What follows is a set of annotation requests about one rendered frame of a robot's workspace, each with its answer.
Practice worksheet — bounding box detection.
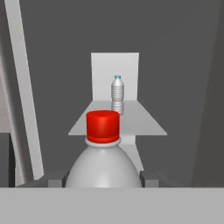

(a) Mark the grey fridge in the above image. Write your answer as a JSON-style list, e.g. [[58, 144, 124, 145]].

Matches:
[[11, 0, 224, 189]]

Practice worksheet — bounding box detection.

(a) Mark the red-capped clear water bottle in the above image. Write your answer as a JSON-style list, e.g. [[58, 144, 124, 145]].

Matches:
[[64, 109, 144, 189]]

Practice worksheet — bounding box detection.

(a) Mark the pale grey freezer door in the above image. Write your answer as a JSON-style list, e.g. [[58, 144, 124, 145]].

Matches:
[[0, 0, 46, 187]]

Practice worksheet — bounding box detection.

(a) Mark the teal-capped clear water bottle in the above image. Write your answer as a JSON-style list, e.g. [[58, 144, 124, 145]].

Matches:
[[110, 74, 126, 116]]

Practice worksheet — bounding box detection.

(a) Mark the white freezer shelf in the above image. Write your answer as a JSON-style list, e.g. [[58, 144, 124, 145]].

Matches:
[[67, 100, 168, 137]]

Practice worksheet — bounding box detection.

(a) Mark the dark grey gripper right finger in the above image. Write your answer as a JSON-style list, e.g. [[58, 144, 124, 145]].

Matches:
[[139, 170, 191, 189]]

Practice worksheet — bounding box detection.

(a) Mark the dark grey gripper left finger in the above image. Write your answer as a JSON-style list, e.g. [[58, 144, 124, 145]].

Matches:
[[17, 170, 70, 189]]

